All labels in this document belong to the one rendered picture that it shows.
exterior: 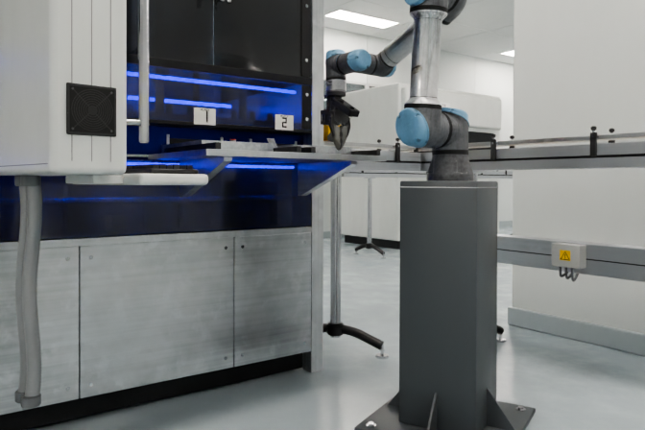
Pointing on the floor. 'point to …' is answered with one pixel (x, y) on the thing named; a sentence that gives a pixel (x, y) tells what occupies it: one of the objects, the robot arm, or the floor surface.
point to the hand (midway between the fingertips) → (340, 146)
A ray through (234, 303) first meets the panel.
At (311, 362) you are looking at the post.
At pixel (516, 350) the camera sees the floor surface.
